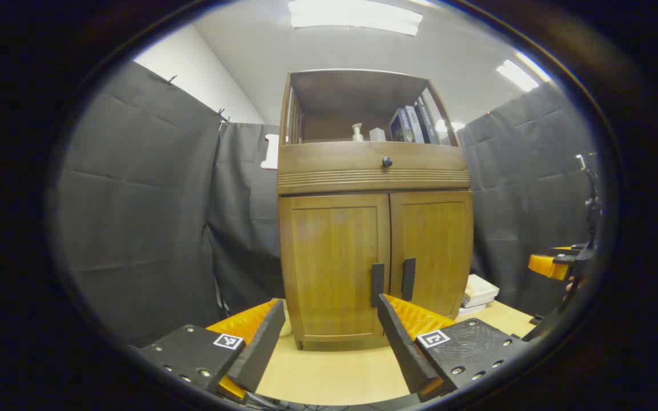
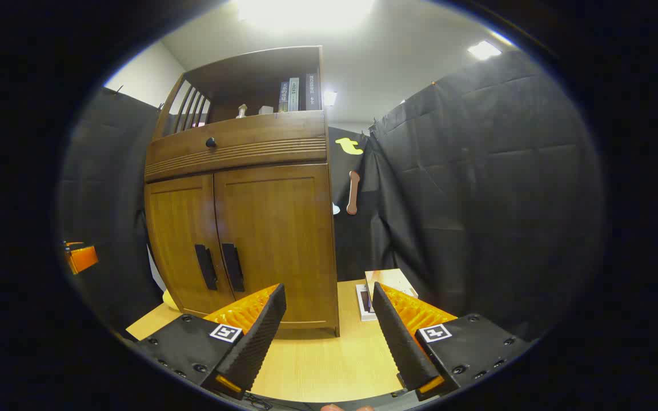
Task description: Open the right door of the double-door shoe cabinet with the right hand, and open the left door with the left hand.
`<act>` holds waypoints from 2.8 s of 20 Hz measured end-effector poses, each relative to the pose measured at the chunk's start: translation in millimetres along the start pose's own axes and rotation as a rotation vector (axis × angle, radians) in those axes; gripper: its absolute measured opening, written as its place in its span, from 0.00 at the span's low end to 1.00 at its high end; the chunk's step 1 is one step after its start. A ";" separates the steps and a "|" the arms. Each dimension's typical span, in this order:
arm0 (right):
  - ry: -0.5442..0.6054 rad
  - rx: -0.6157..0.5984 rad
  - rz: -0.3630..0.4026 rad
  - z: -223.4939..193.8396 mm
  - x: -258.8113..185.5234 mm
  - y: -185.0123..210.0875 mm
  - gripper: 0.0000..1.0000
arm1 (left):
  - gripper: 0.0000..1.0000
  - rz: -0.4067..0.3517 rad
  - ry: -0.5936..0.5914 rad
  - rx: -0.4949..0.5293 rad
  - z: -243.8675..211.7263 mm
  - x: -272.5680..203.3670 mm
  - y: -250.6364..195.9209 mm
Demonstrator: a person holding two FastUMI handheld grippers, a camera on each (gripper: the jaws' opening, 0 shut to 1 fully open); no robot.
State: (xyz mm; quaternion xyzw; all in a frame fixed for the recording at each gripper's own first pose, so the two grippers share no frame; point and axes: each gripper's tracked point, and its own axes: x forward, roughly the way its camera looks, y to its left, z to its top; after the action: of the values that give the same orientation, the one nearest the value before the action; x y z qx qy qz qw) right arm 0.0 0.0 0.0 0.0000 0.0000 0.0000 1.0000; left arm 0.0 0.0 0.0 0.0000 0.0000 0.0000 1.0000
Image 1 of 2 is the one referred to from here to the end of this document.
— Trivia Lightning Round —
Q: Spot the wooden shoe cabinet door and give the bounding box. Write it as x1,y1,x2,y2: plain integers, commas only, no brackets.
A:
389,190,474,320
279,193,391,343

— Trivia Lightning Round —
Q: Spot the wooden double-door shoe cabinet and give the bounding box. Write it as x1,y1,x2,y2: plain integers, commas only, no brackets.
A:
276,68,474,351

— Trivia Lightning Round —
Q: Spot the long ceiling light panel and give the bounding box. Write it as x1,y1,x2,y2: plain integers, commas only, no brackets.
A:
288,0,424,37

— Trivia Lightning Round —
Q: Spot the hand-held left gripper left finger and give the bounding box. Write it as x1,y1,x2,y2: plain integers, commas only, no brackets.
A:
138,298,287,403

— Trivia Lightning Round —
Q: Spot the wooden cabinet drawer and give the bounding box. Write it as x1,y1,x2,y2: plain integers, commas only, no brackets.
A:
277,141,471,196

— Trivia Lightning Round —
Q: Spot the black backdrop cloth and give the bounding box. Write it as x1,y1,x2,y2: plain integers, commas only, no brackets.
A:
52,60,604,349

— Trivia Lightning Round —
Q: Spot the black door handle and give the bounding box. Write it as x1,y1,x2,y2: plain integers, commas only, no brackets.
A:
402,257,416,302
371,263,385,308

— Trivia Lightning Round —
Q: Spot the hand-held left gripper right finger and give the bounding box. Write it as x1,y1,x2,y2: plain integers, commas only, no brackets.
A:
376,293,529,403

